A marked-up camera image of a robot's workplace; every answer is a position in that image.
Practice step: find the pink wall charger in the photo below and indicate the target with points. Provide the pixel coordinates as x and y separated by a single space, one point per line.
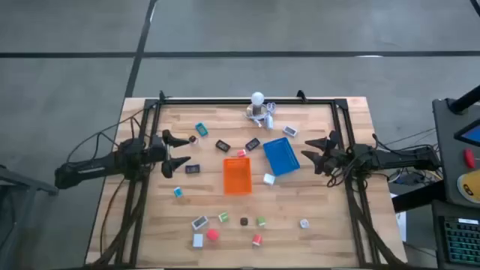
212 235

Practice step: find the grey metal stand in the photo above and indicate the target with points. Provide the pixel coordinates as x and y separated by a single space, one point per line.
22 183

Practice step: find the white paper sheet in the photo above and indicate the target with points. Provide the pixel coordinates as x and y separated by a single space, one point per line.
401 225

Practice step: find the green wall charger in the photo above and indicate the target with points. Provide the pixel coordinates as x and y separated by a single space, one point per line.
224 217
261 221

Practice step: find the black pole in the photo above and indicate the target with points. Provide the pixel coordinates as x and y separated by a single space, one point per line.
465 100

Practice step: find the brown white wall charger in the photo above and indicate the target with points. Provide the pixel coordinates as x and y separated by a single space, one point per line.
192 139

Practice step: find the blue tablet screen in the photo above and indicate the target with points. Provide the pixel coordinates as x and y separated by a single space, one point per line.
473 134

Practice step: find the blue plastic basket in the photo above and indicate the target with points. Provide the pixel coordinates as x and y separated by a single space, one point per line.
281 157

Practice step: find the black table clamp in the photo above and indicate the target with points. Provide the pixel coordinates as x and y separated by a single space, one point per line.
161 95
301 95

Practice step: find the white light bulb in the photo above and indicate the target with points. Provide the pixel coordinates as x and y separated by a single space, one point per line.
257 98

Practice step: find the red wall charger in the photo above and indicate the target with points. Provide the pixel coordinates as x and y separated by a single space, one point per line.
241 153

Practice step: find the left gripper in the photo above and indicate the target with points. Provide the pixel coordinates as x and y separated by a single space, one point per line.
157 150

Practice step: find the black white wall charger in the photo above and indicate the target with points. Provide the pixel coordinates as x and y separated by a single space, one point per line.
244 221

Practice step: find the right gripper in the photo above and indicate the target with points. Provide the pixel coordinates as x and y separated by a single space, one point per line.
337 157

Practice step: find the backlit keyboard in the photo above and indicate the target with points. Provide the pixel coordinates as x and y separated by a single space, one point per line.
463 242

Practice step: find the orange plastic basket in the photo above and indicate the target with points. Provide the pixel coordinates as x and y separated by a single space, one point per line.
237 180

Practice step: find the black cart bar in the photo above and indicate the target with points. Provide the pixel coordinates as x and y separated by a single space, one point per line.
416 197

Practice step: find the black aluminium table frame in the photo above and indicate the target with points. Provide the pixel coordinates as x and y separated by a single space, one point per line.
243 101

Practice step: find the red stop button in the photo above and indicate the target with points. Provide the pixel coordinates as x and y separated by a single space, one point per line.
469 158

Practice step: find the teal wall charger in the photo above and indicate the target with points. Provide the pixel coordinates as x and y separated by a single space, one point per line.
178 192

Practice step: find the large white power adapter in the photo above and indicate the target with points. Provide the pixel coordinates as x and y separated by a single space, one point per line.
257 239

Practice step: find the yellow round controller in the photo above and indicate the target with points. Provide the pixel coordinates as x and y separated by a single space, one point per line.
468 187

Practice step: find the grey console cart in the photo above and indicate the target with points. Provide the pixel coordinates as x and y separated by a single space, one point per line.
448 150

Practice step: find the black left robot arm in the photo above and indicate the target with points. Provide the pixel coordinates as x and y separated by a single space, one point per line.
93 165

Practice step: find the black display meter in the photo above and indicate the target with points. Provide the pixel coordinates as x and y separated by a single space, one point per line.
252 144
222 145
192 169

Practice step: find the brass lamp base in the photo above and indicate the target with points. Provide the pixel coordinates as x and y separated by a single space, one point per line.
250 111

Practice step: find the teal display meter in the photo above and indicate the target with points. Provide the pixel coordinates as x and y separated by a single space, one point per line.
201 129

